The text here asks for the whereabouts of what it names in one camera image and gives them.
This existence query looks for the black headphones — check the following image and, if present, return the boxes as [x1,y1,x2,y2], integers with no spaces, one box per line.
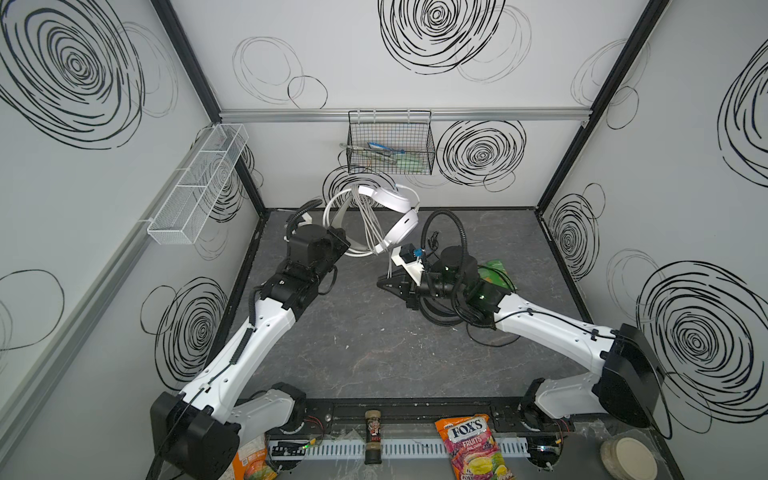
[419,297,477,327]

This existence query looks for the grey headphone cable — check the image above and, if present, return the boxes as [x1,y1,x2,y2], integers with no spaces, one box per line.
[353,182,400,280]

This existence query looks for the white headphones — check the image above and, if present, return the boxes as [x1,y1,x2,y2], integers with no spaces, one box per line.
[322,182,421,258]

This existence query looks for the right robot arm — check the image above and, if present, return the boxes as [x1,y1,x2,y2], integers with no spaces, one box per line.
[374,209,665,431]

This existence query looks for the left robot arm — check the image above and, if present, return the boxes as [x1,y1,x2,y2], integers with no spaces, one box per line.
[146,199,349,479]

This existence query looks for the green snack packet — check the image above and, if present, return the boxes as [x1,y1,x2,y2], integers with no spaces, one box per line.
[478,260,517,293]

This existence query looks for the small dark spice bottle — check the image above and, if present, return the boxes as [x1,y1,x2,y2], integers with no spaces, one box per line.
[364,410,382,465]

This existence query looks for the Fox's fruits candy bag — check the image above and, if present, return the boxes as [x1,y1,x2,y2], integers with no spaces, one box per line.
[435,414,515,480]

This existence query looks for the orange snack bag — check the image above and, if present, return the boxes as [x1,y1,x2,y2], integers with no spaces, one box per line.
[229,435,278,480]

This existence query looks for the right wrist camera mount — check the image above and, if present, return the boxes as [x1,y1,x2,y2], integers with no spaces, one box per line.
[391,243,424,285]

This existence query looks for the items in wire basket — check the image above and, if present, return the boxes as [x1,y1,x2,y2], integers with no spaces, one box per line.
[341,142,433,175]

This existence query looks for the black wire basket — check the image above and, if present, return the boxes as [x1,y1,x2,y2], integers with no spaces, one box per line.
[344,109,436,173]

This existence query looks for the clear acrylic wall shelf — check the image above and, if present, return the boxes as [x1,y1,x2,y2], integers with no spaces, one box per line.
[147,123,248,245]

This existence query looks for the white slotted cable duct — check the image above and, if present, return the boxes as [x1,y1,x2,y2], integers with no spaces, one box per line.
[268,437,530,462]

